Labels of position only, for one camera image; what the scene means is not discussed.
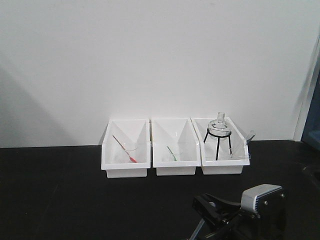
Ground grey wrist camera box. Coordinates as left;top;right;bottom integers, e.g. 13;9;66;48
240;183;286;220

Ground white middle storage bin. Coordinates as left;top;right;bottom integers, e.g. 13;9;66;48
151;118;201;176

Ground white right storage bin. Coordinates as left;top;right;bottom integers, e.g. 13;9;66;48
191;117;250;175

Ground black wire flask stand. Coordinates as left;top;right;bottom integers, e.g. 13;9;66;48
203;128;232;161

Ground clear plastic pipette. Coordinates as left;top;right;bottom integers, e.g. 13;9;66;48
245;130;256;145

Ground clear round glass flask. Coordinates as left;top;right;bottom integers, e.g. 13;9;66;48
207;112;232;137

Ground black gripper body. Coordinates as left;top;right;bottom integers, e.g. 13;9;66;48
191;192;253;240

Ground white left storage bin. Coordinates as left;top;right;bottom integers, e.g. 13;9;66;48
101;119;151;179

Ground clear plastic label holder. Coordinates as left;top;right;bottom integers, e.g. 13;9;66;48
230;153;251;161

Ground red tipped pipette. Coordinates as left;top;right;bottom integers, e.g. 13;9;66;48
112;135;137;163

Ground white storage bin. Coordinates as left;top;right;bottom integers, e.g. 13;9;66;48
151;118;201;176
191;117;250;175
101;119;151;179

